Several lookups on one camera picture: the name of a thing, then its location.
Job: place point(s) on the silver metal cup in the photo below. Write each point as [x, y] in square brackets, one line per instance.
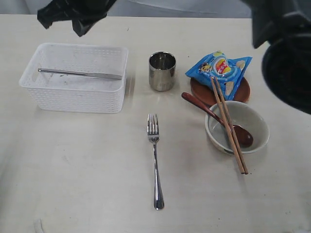
[162, 66]

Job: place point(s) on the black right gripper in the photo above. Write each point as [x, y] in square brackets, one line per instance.
[61, 10]

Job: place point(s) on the white floral ceramic bowl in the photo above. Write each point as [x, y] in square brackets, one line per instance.
[244, 116]

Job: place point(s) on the white perforated plastic basket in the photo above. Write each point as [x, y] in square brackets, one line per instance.
[73, 93]

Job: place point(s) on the brown wooden chopstick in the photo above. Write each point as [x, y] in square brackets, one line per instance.
[233, 128]
[227, 126]

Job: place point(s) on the silver metal knife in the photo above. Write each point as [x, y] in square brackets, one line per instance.
[86, 74]

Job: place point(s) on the silver metal fork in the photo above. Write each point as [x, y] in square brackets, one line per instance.
[153, 137]

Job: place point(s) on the red-brown wooden spoon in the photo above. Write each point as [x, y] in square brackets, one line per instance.
[244, 137]

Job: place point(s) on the blue chips bag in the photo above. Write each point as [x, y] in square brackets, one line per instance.
[228, 72]

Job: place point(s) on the brown round wooden plate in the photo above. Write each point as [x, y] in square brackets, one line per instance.
[205, 94]

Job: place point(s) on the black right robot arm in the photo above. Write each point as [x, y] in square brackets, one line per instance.
[284, 24]

